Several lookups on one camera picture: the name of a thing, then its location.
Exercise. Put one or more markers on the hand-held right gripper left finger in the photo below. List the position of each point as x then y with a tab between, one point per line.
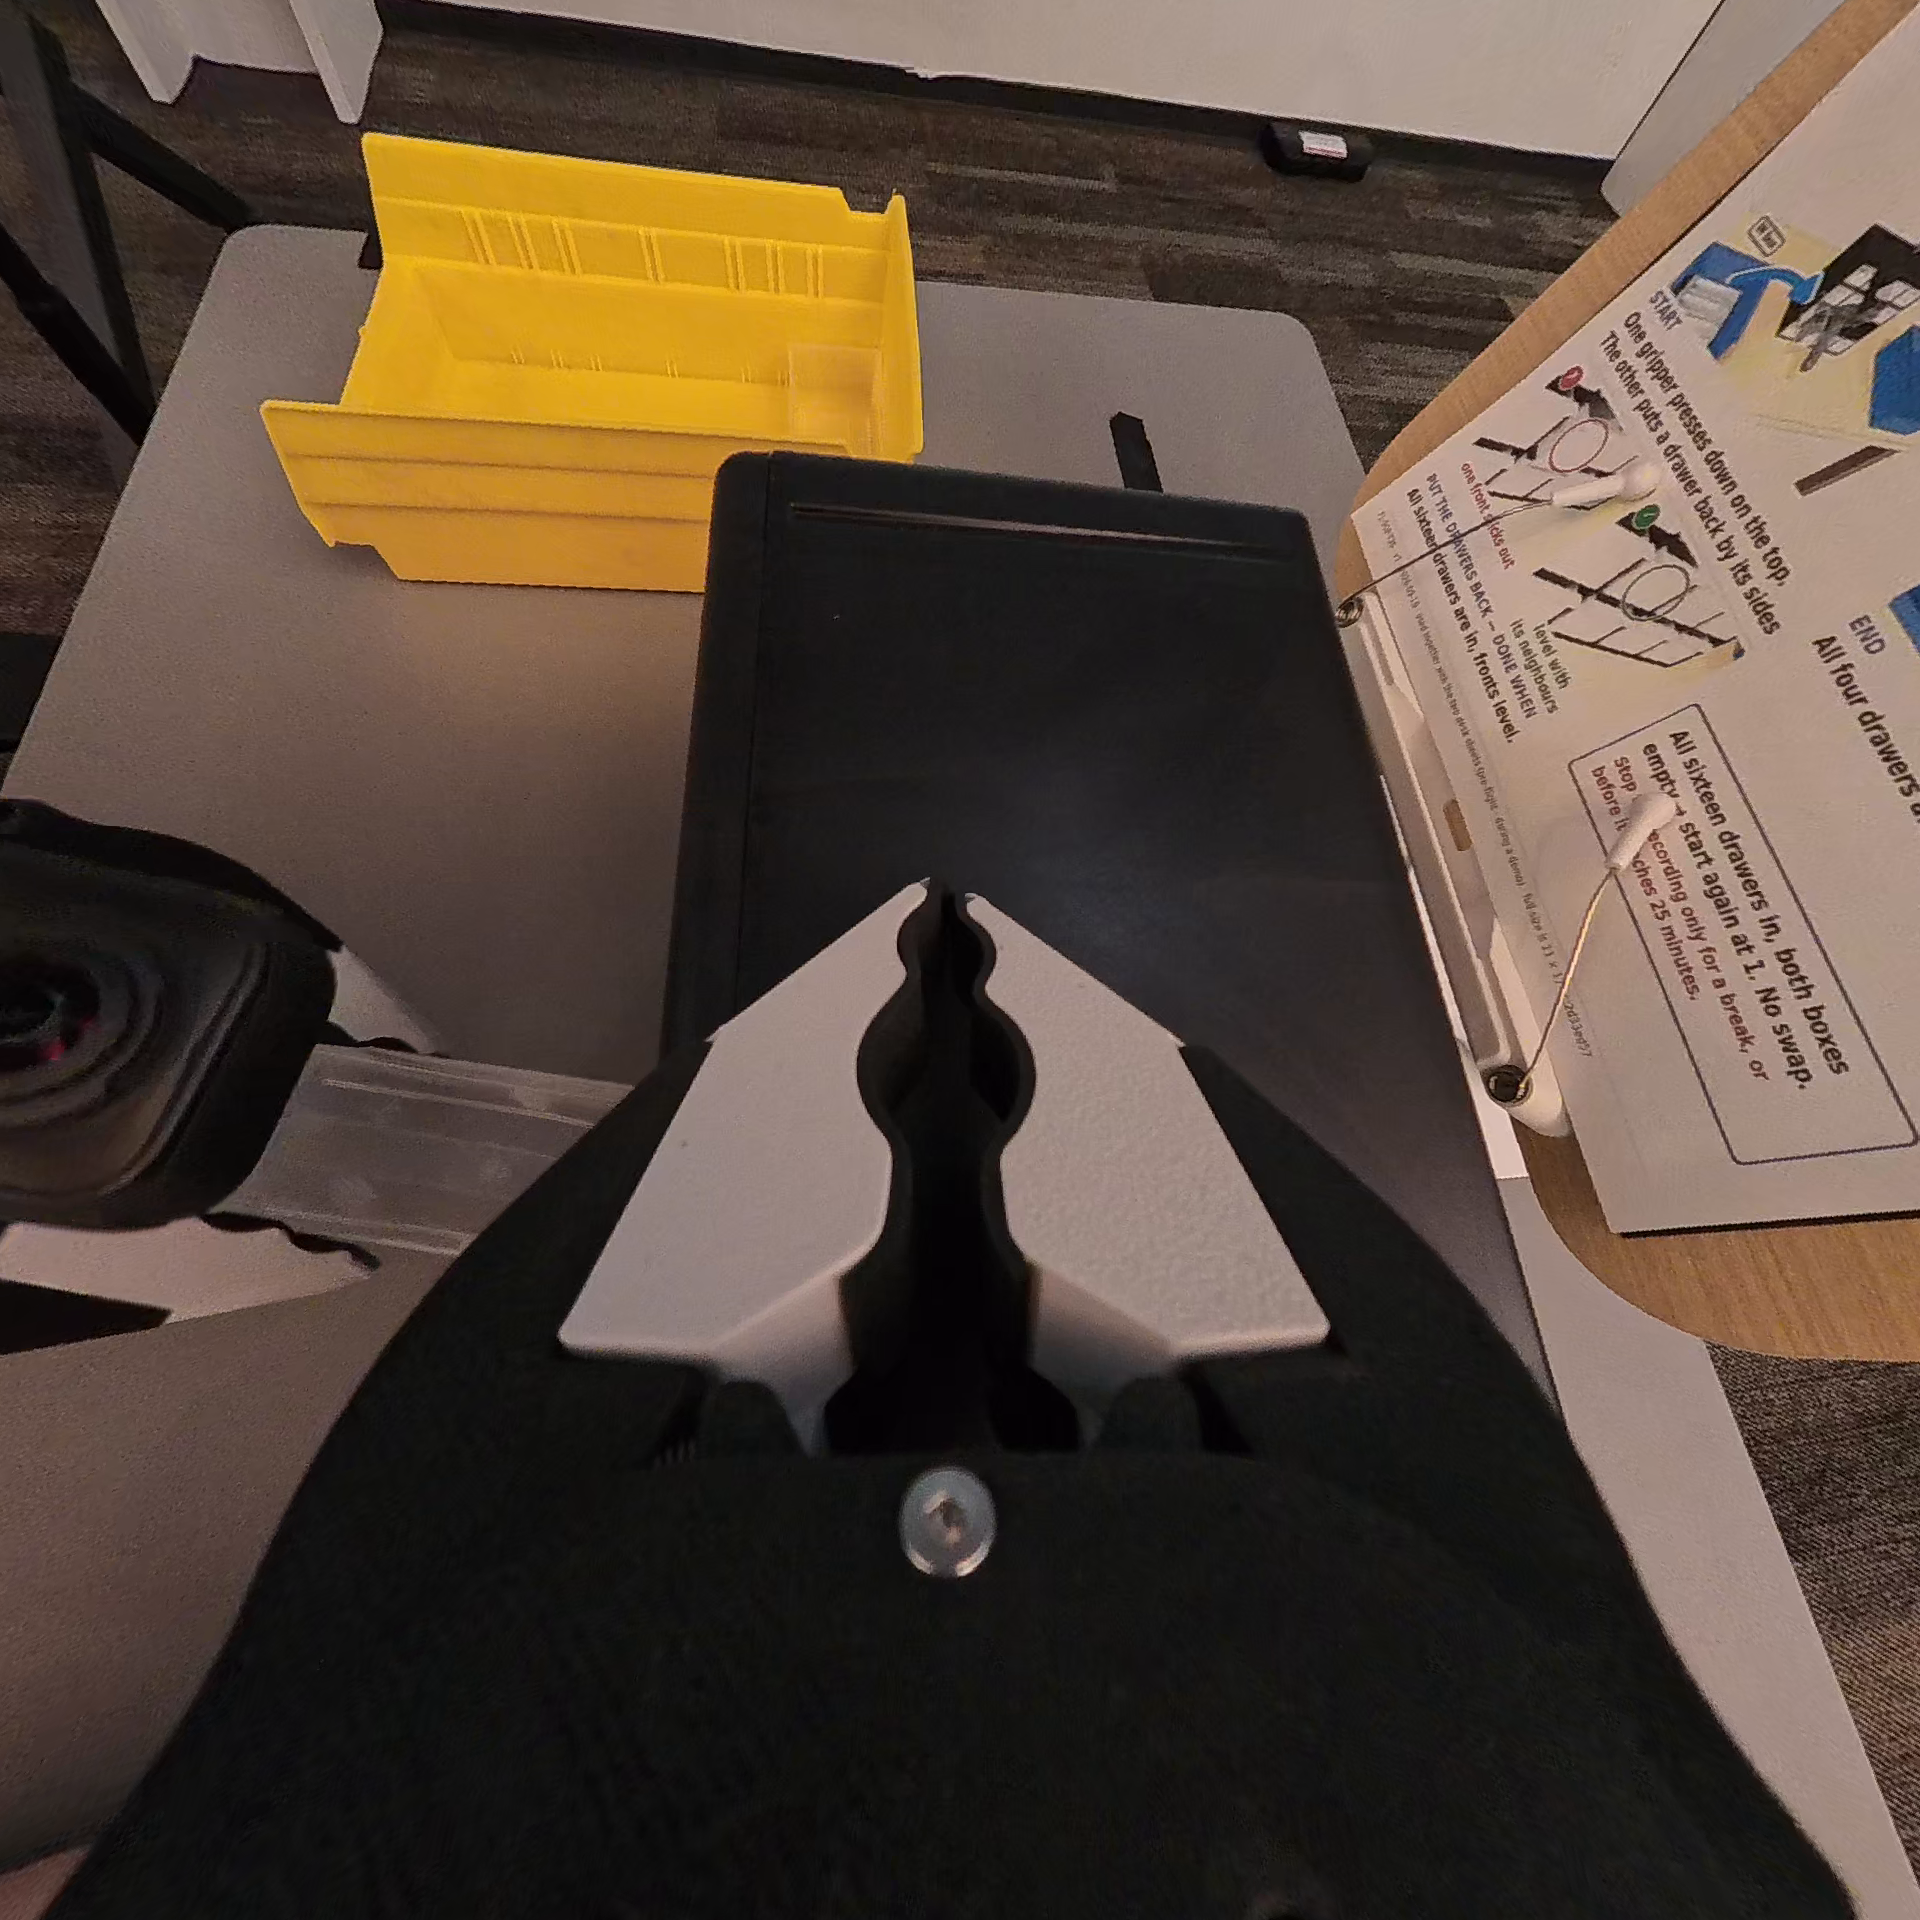
720	1200

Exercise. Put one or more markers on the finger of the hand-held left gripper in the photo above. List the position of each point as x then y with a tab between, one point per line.
135	1261
383	1003

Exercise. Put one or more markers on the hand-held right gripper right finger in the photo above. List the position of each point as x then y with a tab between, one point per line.
1170	1200

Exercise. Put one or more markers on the black drawer cabinet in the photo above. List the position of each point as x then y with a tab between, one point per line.
1049	674

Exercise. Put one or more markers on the yellow storage bin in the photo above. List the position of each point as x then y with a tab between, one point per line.
569	481

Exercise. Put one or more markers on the instruction poster on wooden board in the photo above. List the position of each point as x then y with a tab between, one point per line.
1723	1290

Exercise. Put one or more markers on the printed instruction poster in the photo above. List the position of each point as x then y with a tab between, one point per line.
1770	901

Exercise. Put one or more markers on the small black clip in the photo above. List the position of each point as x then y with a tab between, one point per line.
1136	447

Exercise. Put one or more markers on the black sign stand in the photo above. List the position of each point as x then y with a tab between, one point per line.
90	195

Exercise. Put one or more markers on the black power adapter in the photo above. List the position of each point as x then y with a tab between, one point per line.
1317	150

